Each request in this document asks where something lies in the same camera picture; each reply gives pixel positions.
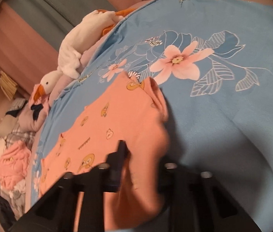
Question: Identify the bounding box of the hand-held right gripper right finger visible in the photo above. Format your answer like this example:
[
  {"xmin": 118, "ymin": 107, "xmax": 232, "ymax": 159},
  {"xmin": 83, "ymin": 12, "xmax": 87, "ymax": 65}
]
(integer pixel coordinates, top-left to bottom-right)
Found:
[{"xmin": 151, "ymin": 162, "xmax": 255, "ymax": 232}]

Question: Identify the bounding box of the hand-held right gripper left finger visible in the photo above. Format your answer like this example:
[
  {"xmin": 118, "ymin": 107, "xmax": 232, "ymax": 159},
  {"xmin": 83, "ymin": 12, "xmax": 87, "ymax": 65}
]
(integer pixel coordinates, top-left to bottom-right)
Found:
[{"xmin": 6, "ymin": 140, "xmax": 130, "ymax": 232}]

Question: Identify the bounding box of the orange cartoon print shirt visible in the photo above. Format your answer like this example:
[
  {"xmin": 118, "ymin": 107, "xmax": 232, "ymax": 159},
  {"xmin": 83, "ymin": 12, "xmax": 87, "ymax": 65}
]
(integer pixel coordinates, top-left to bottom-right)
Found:
[{"xmin": 38, "ymin": 72, "xmax": 173, "ymax": 232}]

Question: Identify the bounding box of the pink garment pile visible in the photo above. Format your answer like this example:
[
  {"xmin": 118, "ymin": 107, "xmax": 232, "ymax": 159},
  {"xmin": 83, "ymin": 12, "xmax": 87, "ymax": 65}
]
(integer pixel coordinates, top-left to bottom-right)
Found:
[{"xmin": 0, "ymin": 140, "xmax": 32, "ymax": 191}]

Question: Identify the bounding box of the plaid cloth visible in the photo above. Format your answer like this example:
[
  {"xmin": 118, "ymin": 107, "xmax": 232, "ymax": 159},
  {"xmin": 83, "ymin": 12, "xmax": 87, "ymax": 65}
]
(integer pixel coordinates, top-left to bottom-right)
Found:
[{"xmin": 5, "ymin": 123, "xmax": 37, "ymax": 150}]

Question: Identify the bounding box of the grey pillow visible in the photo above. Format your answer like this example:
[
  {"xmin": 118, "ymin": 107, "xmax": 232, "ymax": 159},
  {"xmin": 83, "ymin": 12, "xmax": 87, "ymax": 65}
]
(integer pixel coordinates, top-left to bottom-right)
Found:
[{"xmin": 0, "ymin": 115, "xmax": 18, "ymax": 136}]

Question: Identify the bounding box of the blue floral blanket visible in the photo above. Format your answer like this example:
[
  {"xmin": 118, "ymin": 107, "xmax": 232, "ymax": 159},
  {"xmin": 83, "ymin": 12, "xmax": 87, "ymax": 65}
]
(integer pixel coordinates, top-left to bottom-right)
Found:
[{"xmin": 30, "ymin": 0, "xmax": 273, "ymax": 232}]

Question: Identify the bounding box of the mauve pillow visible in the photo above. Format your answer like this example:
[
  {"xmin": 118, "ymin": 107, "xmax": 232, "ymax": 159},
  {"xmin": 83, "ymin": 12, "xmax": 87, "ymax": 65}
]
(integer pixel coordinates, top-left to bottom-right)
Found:
[{"xmin": 20, "ymin": 101, "xmax": 50, "ymax": 132}]

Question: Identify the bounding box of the pink garment with navy bow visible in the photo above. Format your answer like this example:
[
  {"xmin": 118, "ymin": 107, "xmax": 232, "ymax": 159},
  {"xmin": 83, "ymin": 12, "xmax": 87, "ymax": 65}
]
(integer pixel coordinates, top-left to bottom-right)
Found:
[{"xmin": 29, "ymin": 84, "xmax": 51, "ymax": 121}]

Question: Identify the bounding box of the striped pillow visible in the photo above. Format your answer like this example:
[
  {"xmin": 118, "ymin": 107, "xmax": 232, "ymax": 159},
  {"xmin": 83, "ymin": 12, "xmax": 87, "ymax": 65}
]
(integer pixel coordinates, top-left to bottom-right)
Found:
[{"xmin": 9, "ymin": 98, "xmax": 28, "ymax": 112}]

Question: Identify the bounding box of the white goose plush toy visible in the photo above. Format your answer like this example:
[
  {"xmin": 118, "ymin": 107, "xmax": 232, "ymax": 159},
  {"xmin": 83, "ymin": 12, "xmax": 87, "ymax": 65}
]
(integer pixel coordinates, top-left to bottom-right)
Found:
[{"xmin": 35, "ymin": 9, "xmax": 137, "ymax": 101}]

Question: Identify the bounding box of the straw curtain tassel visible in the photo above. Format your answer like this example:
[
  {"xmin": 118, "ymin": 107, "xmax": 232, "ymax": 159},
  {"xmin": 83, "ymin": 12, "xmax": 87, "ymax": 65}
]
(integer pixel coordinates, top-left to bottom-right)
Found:
[{"xmin": 0, "ymin": 71, "xmax": 18, "ymax": 101}]

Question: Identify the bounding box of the teal curtain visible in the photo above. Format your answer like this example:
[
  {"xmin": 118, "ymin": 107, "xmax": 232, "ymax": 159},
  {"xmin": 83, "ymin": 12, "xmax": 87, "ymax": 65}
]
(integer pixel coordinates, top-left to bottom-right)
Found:
[{"xmin": 8, "ymin": 0, "xmax": 113, "ymax": 44}]

